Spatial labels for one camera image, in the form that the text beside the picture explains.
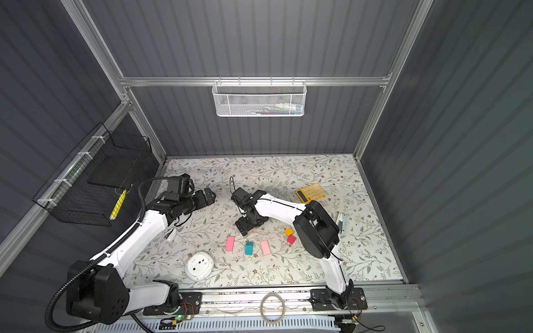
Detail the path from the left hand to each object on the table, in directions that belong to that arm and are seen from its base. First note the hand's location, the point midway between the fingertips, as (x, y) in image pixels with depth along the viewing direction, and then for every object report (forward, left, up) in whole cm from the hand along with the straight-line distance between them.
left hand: (206, 198), depth 85 cm
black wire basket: (-2, +37, +13) cm, 39 cm away
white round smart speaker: (-23, +3, -12) cm, 26 cm away
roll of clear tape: (-40, -29, -15) cm, 51 cm away
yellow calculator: (+10, -49, -14) cm, 52 cm away
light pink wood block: (-17, -24, -15) cm, 33 cm away
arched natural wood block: (-14, -18, -5) cm, 23 cm away
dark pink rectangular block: (-14, -8, -16) cm, 23 cm away
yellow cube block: (-10, -34, -15) cm, 39 cm away
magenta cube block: (-14, -35, -15) cm, 41 cm away
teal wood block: (-16, -17, -16) cm, 28 cm away
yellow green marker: (-10, +25, +12) cm, 30 cm away
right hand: (-8, -18, -13) cm, 23 cm away
